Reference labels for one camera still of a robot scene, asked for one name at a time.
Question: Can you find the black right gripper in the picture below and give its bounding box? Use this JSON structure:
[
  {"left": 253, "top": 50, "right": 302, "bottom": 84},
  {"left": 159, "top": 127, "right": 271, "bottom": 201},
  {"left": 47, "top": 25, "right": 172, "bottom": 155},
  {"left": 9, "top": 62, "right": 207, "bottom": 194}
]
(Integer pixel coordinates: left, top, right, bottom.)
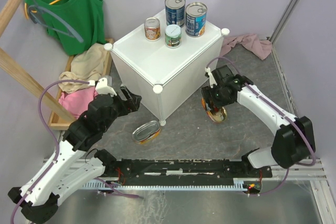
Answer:
[{"left": 200, "top": 84, "right": 234, "bottom": 112}]

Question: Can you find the red oval sardine tin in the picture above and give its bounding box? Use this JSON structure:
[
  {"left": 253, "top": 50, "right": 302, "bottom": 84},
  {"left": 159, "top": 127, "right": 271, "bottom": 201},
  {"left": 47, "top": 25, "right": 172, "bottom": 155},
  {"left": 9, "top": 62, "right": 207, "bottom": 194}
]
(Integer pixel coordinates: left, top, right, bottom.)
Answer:
[{"left": 201, "top": 98, "right": 227, "bottom": 123}]

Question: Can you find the silver oval fish tin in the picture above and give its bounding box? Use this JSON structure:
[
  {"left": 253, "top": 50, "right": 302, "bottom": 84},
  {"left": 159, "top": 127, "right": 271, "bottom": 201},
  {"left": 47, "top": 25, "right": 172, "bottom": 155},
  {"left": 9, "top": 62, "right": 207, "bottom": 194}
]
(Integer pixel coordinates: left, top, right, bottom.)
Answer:
[{"left": 132, "top": 121, "right": 161, "bottom": 144}]

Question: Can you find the white cube cabinet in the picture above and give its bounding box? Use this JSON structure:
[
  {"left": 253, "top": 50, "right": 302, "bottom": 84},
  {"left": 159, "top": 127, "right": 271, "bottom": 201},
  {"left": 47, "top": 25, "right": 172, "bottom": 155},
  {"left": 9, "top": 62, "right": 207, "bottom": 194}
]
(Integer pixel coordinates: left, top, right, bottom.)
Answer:
[{"left": 107, "top": 22, "right": 224, "bottom": 125}]

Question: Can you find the small pink label can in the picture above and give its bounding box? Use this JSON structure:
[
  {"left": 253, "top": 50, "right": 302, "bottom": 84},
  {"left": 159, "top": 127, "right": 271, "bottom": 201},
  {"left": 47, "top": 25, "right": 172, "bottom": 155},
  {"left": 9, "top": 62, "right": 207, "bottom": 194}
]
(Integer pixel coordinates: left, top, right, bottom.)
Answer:
[{"left": 144, "top": 17, "right": 161, "bottom": 41}]

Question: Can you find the white lid green jar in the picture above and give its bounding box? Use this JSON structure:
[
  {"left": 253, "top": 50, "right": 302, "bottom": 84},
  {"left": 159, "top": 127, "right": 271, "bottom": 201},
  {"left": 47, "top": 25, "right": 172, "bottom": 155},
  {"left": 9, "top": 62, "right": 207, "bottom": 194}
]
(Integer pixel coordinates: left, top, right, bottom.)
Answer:
[{"left": 165, "top": 24, "right": 182, "bottom": 48}]

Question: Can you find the blue white label can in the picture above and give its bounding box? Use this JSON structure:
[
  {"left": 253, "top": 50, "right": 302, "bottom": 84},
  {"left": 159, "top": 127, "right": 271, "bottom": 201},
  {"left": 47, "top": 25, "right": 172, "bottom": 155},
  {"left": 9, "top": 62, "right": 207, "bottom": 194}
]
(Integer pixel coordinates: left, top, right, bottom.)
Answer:
[{"left": 185, "top": 2, "right": 207, "bottom": 37}]

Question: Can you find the tall blue label can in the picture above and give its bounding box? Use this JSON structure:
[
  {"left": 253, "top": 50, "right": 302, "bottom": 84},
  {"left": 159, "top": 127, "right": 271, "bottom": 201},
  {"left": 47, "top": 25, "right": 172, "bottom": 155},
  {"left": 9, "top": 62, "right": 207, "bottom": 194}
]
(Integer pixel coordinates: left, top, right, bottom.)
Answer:
[{"left": 164, "top": 0, "right": 186, "bottom": 27}]

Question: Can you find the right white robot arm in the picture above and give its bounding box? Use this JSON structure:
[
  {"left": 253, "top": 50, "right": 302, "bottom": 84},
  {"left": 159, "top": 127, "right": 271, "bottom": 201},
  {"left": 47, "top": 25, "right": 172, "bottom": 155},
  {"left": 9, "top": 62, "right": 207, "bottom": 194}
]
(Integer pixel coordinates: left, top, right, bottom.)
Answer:
[{"left": 201, "top": 65, "right": 316, "bottom": 177}]

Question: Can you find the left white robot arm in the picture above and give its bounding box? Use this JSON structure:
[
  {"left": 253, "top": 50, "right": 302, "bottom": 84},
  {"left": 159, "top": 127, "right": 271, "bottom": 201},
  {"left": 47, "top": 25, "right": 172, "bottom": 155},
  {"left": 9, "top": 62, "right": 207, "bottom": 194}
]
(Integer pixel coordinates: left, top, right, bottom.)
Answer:
[{"left": 8, "top": 86, "right": 142, "bottom": 223}]

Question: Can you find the pink crumpled cloth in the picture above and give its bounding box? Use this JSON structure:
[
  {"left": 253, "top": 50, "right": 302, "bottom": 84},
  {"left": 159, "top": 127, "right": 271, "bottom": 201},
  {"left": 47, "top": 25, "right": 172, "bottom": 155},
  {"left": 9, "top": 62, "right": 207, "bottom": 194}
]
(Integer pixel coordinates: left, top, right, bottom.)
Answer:
[{"left": 58, "top": 87, "right": 98, "bottom": 119}]

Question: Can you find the beige crumpled cloth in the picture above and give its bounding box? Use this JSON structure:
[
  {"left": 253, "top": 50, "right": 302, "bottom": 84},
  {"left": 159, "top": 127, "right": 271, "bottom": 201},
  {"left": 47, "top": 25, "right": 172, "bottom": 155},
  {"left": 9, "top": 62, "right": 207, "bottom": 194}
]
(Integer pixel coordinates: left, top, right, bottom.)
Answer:
[{"left": 59, "top": 43, "right": 107, "bottom": 81}]

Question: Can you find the mauve crumpled cloth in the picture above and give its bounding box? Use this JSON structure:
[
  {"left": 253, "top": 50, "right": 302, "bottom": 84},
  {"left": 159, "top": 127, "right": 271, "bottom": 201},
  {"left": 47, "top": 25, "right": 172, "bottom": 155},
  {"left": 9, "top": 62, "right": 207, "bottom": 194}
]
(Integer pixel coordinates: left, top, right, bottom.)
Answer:
[{"left": 220, "top": 34, "right": 272, "bottom": 60}]

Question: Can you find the green tank top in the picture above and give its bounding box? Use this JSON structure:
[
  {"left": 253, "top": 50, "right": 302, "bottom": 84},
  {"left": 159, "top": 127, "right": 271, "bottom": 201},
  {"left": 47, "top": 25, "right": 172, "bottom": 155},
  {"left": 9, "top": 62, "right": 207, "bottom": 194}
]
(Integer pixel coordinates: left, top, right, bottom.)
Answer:
[{"left": 36, "top": 0, "right": 106, "bottom": 56}]

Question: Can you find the grey blue hanger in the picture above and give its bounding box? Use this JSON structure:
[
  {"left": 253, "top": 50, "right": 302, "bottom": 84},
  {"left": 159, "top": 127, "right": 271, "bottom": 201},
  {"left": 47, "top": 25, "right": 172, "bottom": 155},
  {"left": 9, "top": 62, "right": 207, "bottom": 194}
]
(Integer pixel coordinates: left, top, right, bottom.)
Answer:
[{"left": 16, "top": 0, "right": 84, "bottom": 43}]

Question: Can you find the wooden diagonal beam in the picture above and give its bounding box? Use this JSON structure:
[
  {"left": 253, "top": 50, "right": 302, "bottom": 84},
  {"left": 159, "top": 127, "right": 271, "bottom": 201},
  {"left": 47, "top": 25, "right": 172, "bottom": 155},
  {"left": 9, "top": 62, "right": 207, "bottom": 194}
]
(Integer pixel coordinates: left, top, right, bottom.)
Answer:
[{"left": 1, "top": 49, "right": 75, "bottom": 122}]

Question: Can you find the wooden rack pole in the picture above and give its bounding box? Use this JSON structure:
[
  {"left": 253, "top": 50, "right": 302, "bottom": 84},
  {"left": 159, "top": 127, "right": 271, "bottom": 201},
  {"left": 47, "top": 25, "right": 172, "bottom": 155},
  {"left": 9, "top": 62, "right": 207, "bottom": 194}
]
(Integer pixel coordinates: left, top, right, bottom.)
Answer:
[{"left": 1, "top": 0, "right": 23, "bottom": 36}]

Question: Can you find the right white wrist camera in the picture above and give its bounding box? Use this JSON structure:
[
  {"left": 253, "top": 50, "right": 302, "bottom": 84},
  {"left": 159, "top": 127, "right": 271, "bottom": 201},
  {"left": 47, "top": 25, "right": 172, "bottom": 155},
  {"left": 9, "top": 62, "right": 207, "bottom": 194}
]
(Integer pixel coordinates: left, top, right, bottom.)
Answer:
[{"left": 205, "top": 67, "right": 217, "bottom": 88}]

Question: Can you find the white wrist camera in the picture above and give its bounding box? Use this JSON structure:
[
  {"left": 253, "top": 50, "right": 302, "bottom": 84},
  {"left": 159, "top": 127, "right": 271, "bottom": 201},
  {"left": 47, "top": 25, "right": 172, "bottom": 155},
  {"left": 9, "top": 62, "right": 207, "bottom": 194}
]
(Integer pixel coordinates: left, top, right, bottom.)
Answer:
[
  {"left": 205, "top": 67, "right": 217, "bottom": 88},
  {"left": 88, "top": 76, "right": 117, "bottom": 97}
]

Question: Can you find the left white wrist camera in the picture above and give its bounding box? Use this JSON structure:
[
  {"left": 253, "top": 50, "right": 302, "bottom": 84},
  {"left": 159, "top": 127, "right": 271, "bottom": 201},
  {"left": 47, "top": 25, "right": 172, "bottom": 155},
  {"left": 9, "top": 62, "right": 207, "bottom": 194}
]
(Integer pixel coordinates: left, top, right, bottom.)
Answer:
[{"left": 88, "top": 76, "right": 117, "bottom": 97}]

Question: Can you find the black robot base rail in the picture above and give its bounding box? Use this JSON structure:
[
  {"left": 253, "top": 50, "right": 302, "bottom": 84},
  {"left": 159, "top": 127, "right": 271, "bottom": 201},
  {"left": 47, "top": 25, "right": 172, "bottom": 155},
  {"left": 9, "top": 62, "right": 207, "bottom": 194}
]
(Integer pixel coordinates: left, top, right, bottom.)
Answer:
[{"left": 102, "top": 159, "right": 272, "bottom": 187}]

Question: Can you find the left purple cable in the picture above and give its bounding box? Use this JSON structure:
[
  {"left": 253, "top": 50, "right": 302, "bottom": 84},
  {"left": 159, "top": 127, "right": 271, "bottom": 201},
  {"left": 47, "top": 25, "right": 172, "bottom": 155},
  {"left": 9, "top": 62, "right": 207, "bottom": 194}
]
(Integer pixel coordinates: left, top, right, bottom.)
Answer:
[{"left": 9, "top": 79, "right": 140, "bottom": 224}]

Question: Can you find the wooden tray frame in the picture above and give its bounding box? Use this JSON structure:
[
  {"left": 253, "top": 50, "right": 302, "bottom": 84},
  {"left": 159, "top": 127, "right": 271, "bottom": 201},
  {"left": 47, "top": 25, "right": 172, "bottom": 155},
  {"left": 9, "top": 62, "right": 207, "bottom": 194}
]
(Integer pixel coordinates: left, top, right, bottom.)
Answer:
[{"left": 56, "top": 43, "right": 112, "bottom": 118}]

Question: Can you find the white slotted cable duct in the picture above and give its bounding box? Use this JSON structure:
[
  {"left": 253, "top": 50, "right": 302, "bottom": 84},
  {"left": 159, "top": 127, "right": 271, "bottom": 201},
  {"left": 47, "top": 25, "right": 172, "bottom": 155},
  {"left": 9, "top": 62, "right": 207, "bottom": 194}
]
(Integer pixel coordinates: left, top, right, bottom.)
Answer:
[{"left": 80, "top": 180, "right": 247, "bottom": 191}]

